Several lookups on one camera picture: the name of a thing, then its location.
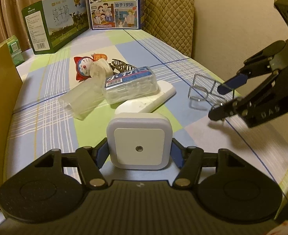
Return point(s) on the green milk carton box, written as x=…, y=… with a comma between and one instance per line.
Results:
x=58, y=19

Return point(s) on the checked bed sheet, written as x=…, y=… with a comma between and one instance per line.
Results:
x=48, y=132

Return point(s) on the beige curtain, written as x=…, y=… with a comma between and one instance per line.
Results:
x=9, y=2

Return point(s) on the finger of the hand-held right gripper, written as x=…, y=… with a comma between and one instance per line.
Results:
x=222, y=112
x=232, y=83

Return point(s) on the clear box with blue label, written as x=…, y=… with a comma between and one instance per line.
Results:
x=129, y=77

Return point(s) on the quilted tan cushion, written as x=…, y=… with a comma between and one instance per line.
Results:
x=168, y=17

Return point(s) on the white square night light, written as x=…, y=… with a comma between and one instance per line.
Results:
x=139, y=137

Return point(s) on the clear plastic cup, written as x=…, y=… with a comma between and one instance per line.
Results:
x=80, y=98

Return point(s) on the blue milk carton box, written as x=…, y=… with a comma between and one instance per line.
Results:
x=114, y=5

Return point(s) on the white oblong device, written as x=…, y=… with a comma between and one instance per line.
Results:
x=158, y=98

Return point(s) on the small green boxes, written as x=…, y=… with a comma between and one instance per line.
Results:
x=15, y=51

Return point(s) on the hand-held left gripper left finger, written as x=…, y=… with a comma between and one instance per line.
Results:
x=100, y=154

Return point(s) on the blue cat figurine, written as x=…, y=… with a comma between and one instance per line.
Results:
x=82, y=66

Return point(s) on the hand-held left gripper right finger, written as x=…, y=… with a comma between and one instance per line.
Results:
x=177, y=153

